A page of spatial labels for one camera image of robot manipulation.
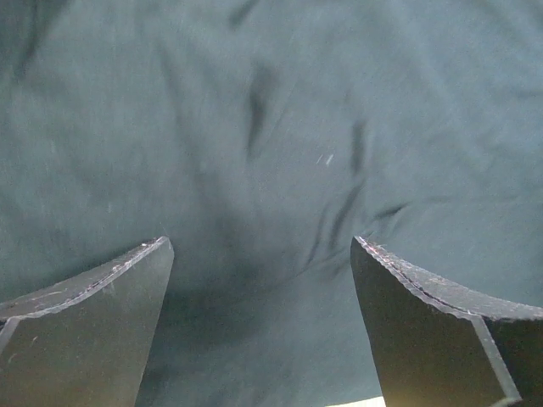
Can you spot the black t shirt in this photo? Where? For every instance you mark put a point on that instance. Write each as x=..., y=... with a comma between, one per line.
x=260, y=137

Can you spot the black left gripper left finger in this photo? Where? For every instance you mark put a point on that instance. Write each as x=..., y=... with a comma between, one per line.
x=85, y=341

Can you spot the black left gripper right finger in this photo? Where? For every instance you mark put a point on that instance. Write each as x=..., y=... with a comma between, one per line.
x=437, y=343

